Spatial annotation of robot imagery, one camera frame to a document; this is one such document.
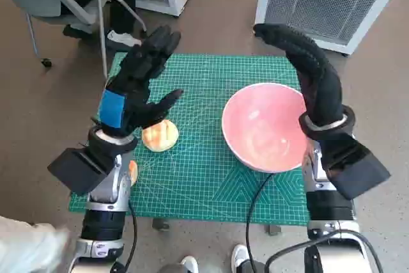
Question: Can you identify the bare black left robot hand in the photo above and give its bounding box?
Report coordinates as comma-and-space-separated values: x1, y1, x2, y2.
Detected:
95, 25, 185, 138

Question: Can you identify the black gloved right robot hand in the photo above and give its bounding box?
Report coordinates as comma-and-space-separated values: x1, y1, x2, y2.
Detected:
254, 23, 344, 125

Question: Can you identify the round toy bread bun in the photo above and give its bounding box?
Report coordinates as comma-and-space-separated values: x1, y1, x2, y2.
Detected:
141, 118, 179, 152

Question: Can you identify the pink bowl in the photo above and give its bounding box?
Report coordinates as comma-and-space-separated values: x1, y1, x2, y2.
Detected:
221, 82, 316, 173

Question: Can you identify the long braided toy bread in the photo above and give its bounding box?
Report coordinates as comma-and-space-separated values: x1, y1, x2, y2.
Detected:
128, 160, 139, 187

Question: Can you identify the large white mesh cabinet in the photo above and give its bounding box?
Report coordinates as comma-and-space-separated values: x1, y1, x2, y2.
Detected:
254, 0, 409, 56

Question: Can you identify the grey office chair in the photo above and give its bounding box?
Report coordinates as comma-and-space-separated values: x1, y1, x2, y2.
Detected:
0, 0, 150, 81

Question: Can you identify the green cutting mat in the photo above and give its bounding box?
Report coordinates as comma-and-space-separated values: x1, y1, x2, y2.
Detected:
68, 51, 313, 226

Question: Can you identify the white shoe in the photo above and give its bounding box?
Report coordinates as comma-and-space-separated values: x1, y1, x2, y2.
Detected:
180, 255, 199, 273
230, 244, 252, 273

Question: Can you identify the person in light clothing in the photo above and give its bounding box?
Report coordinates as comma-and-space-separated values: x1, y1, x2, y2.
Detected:
0, 215, 70, 273

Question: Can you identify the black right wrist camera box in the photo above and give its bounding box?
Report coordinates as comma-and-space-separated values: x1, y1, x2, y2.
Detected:
321, 132, 391, 200

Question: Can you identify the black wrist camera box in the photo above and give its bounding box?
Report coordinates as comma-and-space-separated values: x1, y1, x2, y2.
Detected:
47, 146, 111, 196
321, 132, 391, 200

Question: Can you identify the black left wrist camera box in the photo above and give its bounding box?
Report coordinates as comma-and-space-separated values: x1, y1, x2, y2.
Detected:
47, 146, 111, 196

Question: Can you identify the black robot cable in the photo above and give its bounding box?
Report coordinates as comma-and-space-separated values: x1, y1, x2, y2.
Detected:
123, 199, 139, 273
244, 172, 274, 273
264, 230, 384, 273

